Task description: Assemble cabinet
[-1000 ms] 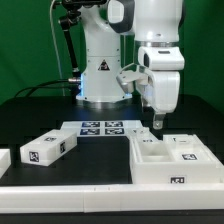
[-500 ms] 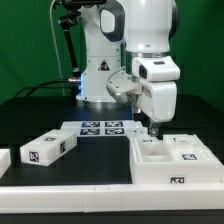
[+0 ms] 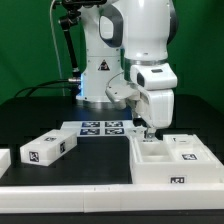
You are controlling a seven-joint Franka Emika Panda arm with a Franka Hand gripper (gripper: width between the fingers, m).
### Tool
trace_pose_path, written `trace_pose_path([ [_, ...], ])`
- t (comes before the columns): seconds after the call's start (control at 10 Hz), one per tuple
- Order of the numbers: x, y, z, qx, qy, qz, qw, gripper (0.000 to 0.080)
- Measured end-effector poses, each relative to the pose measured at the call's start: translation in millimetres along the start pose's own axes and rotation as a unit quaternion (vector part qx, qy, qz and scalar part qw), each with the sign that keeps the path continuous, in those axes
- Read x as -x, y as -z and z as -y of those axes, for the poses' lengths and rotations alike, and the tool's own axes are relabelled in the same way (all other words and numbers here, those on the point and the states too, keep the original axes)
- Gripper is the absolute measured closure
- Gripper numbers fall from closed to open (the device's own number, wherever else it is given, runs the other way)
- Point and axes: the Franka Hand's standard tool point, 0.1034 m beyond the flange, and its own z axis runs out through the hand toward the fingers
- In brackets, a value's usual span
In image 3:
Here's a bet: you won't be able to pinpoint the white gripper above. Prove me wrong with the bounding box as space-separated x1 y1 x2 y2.
130 63 177 140

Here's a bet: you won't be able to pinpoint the white door panel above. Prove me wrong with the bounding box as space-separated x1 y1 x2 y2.
163 134 209 163
128 125 158 144

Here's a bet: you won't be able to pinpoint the white cabinet body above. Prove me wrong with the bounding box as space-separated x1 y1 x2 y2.
130 137 224 184

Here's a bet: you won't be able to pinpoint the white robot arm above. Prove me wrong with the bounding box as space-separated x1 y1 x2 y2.
78 0 177 140

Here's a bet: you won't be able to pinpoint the white cabinet top block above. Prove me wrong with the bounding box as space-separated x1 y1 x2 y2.
20 129 77 166

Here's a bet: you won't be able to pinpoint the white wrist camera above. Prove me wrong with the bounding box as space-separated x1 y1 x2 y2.
105 84 139 110

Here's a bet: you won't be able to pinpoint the white marker base plate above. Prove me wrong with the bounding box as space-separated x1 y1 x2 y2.
61 120 135 137

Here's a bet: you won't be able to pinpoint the white workspace border frame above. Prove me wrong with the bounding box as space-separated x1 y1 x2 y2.
0 182 224 213

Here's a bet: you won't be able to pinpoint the black cables on table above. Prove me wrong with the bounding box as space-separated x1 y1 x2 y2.
13 78 83 98

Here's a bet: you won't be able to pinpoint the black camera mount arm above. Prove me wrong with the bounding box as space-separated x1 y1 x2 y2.
53 0 107 80

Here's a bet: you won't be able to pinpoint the white cable at back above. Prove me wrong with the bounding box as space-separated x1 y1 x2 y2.
49 0 66 97

